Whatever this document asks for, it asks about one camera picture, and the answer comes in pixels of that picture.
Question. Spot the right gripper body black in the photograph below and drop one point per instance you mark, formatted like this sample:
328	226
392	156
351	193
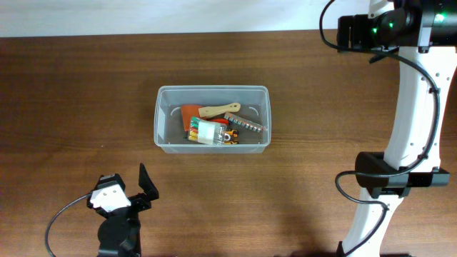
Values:
364	33

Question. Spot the clear box of bits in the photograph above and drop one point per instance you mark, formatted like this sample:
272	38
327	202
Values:
206	132

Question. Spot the orange scraper wooden handle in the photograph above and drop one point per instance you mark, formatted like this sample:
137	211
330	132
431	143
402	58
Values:
205	112

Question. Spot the orange black long-nose pliers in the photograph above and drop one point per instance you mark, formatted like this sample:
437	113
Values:
228	137

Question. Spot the red handled side cutters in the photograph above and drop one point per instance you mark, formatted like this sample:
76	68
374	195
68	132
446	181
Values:
221	121

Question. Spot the orange bit holder strip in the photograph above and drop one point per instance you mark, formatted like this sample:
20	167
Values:
245	123

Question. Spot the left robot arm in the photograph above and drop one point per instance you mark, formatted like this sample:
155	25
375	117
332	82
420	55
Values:
119	234

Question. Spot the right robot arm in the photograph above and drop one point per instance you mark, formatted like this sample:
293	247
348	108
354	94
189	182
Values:
422	34

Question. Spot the clear plastic container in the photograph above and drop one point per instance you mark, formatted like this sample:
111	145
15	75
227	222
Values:
169	132

